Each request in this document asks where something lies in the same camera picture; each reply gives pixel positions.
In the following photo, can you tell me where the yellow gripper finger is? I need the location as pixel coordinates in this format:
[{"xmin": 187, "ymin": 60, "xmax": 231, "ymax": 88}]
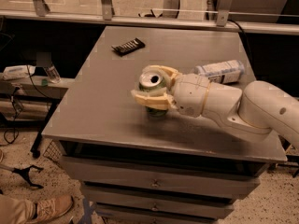
[
  {"xmin": 131, "ymin": 89, "xmax": 177, "ymax": 110},
  {"xmin": 142, "ymin": 65, "xmax": 181, "ymax": 88}
]

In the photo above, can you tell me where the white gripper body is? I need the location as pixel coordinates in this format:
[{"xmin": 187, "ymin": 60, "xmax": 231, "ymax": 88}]
[{"xmin": 172, "ymin": 74, "xmax": 210, "ymax": 118}]

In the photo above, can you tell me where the green soda can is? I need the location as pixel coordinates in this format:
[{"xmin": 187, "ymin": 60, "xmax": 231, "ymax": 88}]
[{"xmin": 139, "ymin": 71, "xmax": 167, "ymax": 118}]

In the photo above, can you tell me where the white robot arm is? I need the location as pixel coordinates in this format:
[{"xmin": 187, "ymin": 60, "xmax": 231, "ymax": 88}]
[{"xmin": 131, "ymin": 65, "xmax": 299, "ymax": 147}]

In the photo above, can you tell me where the clear plastic bottle white label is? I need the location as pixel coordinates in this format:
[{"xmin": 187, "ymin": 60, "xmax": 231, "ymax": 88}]
[{"xmin": 193, "ymin": 60, "xmax": 245, "ymax": 84}]

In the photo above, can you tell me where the black snack bar wrapper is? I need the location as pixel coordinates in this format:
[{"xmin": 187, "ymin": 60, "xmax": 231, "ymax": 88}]
[{"xmin": 112, "ymin": 37, "xmax": 146, "ymax": 56}]

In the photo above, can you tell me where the grey drawer cabinet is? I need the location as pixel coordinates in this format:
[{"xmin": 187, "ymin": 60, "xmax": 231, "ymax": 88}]
[{"xmin": 43, "ymin": 26, "xmax": 286, "ymax": 224}]

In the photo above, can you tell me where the small water bottle on bench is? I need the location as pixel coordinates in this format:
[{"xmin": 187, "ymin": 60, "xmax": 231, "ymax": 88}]
[{"xmin": 44, "ymin": 65, "xmax": 61, "ymax": 83}]

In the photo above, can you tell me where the low side bench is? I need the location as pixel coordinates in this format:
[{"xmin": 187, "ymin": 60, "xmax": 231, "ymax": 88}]
[{"xmin": 0, "ymin": 76, "xmax": 75, "ymax": 158}]

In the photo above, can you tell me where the white wipes pack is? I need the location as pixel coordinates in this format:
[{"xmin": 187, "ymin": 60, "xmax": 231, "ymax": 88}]
[{"xmin": 3, "ymin": 65, "xmax": 36, "ymax": 80}]

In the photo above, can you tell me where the tan shoe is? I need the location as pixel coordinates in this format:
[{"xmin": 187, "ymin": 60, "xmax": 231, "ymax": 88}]
[{"xmin": 32, "ymin": 195, "xmax": 74, "ymax": 223}]

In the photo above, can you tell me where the black stand foot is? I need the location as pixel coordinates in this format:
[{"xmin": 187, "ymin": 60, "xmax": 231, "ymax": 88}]
[{"xmin": 13, "ymin": 165, "xmax": 43, "ymax": 189}]

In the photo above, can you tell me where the metal window railing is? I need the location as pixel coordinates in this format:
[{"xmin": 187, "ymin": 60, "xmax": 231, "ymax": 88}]
[{"xmin": 0, "ymin": 0, "xmax": 299, "ymax": 35}]

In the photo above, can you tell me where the tan trouser leg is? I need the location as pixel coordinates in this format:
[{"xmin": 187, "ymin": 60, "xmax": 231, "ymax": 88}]
[{"xmin": 0, "ymin": 195, "xmax": 36, "ymax": 224}]

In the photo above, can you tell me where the black cable on floor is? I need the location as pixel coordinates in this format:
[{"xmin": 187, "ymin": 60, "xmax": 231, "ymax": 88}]
[{"xmin": 2, "ymin": 84, "xmax": 22, "ymax": 146}]

